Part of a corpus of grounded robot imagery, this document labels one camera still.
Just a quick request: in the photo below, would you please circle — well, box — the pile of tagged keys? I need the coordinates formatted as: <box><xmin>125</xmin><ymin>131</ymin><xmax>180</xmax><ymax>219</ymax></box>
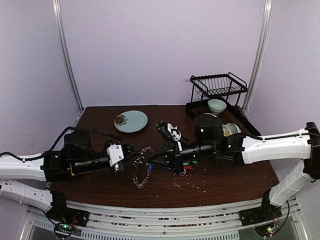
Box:
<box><xmin>165</xmin><ymin>160</ymin><xmax>198</xmax><ymax>176</ymax></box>

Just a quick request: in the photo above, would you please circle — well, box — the silver chain of keyrings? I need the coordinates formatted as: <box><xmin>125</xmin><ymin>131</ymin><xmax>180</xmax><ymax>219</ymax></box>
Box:
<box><xmin>131</xmin><ymin>146</ymin><xmax>155</xmax><ymax>190</ymax></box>

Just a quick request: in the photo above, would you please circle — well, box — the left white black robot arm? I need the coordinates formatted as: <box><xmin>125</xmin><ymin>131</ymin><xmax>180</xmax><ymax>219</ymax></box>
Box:
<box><xmin>0</xmin><ymin>132</ymin><xmax>137</xmax><ymax>222</ymax></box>

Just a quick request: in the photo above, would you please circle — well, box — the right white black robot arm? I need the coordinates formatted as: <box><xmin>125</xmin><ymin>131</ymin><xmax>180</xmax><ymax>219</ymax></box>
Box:
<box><xmin>147</xmin><ymin>113</ymin><xmax>320</xmax><ymax>223</ymax></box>

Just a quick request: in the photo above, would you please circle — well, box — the teal flower plate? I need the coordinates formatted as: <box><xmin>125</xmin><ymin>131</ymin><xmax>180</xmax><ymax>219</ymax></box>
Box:
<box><xmin>114</xmin><ymin>110</ymin><xmax>148</xmax><ymax>133</ymax></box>

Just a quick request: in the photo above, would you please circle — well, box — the yellow patterned bowl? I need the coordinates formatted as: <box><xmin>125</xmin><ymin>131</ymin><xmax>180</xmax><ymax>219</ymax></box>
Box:
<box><xmin>222</xmin><ymin>124</ymin><xmax>232</xmax><ymax>137</ymax></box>

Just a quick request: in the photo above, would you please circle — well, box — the light green bowl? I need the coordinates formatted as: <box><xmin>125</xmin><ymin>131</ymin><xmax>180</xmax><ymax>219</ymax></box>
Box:
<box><xmin>207</xmin><ymin>99</ymin><xmax>227</xmax><ymax>115</ymax></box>

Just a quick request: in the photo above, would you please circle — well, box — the left green led board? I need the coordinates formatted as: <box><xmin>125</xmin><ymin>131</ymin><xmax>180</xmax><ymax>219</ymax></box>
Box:
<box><xmin>53</xmin><ymin>222</ymin><xmax>75</xmax><ymax>235</ymax></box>

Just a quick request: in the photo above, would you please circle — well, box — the green led board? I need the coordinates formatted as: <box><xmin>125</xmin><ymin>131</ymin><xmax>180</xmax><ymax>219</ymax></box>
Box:
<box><xmin>53</xmin><ymin>222</ymin><xmax>75</xmax><ymax>235</ymax></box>
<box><xmin>254</xmin><ymin>223</ymin><xmax>280</xmax><ymax>238</ymax></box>

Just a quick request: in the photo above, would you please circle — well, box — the right green led board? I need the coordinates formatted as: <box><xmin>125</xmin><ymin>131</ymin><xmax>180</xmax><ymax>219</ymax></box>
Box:
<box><xmin>254</xmin><ymin>223</ymin><xmax>280</xmax><ymax>238</ymax></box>

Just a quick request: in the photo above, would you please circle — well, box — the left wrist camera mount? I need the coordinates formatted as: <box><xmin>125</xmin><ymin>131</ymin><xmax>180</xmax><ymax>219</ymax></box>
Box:
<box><xmin>106</xmin><ymin>144</ymin><xmax>125</xmax><ymax>167</ymax></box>

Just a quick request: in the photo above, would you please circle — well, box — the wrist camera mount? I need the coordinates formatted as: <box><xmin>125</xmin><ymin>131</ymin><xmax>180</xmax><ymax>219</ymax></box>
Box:
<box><xmin>106</xmin><ymin>144</ymin><xmax>125</xmax><ymax>167</ymax></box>
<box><xmin>167</xmin><ymin>123</ymin><xmax>182</xmax><ymax>150</ymax></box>

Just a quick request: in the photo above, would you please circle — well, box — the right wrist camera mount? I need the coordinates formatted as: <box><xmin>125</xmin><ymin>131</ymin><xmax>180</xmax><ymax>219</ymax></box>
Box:
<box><xmin>167</xmin><ymin>123</ymin><xmax>182</xmax><ymax>150</ymax></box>

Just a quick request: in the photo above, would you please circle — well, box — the black wire dish rack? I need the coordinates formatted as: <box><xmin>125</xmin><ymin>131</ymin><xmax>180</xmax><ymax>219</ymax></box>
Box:
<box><xmin>185</xmin><ymin>72</ymin><xmax>261</xmax><ymax>136</ymax></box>

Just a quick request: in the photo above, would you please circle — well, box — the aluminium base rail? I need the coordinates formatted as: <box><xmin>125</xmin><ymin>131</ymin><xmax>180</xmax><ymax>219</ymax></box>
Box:
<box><xmin>19</xmin><ymin>197</ymin><xmax>308</xmax><ymax>240</ymax></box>

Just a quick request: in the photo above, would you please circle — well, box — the right black cable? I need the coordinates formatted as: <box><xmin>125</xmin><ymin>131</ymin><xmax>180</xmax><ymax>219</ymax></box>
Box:
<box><xmin>242</xmin><ymin>133</ymin><xmax>311</xmax><ymax>141</ymax></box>

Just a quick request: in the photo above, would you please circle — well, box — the left aluminium frame post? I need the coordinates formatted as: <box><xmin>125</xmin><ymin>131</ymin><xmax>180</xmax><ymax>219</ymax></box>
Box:
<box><xmin>52</xmin><ymin>0</ymin><xmax>84</xmax><ymax>112</ymax></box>

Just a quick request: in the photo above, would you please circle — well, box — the aluminium frame post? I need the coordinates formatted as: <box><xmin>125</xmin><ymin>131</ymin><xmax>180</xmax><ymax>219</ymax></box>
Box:
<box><xmin>242</xmin><ymin>0</ymin><xmax>274</xmax><ymax>114</ymax></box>
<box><xmin>52</xmin><ymin>0</ymin><xmax>84</xmax><ymax>112</ymax></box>

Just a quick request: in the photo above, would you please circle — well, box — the right aluminium frame post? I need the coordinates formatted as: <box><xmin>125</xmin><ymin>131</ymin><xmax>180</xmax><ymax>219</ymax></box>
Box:
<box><xmin>242</xmin><ymin>0</ymin><xmax>274</xmax><ymax>114</ymax></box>

